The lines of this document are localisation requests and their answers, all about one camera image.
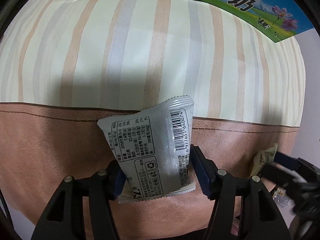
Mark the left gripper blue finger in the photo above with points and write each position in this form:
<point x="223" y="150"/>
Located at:
<point x="286" y="161"/>

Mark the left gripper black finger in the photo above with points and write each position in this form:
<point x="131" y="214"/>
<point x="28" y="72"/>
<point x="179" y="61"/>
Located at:
<point x="279" y="176"/>

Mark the small cream cartoon packet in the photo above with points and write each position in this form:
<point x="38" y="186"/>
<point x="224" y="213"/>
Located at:
<point x="262" y="158"/>

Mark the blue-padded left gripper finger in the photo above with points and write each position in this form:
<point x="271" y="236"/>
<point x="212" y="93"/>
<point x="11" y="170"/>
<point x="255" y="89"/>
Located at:
<point x="63" y="217"/>
<point x="243" y="208"/>

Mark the silver grey snack packet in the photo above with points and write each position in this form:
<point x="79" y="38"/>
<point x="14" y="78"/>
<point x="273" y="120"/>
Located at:
<point x="152" y="148"/>

